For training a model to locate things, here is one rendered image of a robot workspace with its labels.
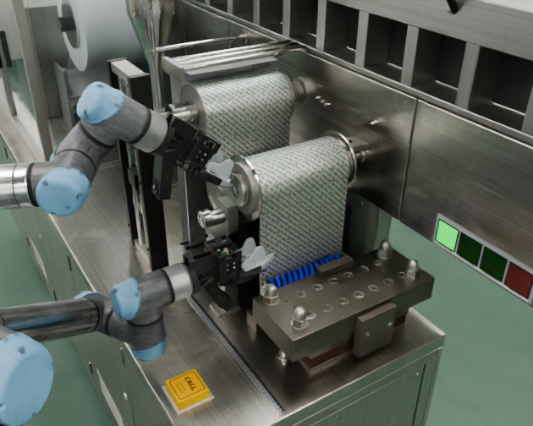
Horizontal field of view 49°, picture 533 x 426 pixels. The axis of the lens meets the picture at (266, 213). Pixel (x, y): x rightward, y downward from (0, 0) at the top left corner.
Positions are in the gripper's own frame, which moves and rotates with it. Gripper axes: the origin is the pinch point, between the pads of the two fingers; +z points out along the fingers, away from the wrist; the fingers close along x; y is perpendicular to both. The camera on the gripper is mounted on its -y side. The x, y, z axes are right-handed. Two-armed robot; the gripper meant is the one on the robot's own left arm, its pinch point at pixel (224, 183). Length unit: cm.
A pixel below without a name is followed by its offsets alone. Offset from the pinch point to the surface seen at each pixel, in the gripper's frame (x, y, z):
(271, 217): -7.6, -0.7, 9.8
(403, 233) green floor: 101, 11, 210
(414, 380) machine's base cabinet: -33, -16, 56
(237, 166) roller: -0.3, 4.6, 0.2
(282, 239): -7.6, -3.9, 16.7
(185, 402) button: -20.7, -40.4, 5.7
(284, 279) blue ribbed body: -10.4, -11.5, 21.4
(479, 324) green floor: 25, -5, 192
